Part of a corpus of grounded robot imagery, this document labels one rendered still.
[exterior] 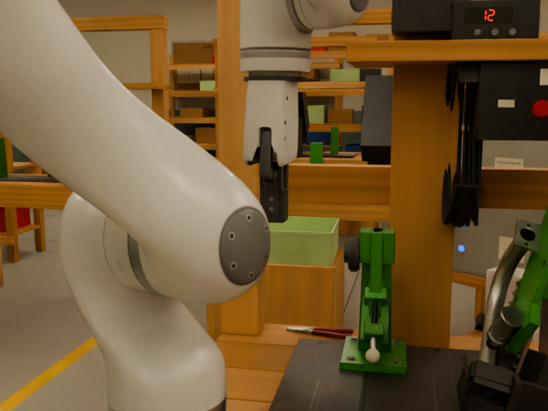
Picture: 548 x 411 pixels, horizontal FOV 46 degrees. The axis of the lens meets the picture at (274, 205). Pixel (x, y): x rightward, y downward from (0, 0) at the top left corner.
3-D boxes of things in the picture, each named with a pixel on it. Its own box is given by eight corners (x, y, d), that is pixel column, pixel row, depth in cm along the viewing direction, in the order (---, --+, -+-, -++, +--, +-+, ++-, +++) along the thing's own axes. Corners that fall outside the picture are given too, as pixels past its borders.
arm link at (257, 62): (250, 54, 82) (250, 78, 83) (231, 48, 74) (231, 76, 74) (315, 53, 81) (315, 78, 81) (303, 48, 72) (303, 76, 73)
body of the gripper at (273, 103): (254, 71, 83) (254, 159, 85) (232, 67, 73) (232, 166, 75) (313, 71, 81) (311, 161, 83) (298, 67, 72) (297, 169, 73)
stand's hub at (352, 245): (357, 276, 129) (358, 239, 128) (342, 275, 130) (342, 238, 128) (360, 267, 136) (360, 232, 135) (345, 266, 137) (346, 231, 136)
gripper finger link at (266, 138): (265, 106, 76) (272, 136, 80) (254, 160, 72) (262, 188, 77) (275, 107, 76) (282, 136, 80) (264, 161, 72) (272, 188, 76)
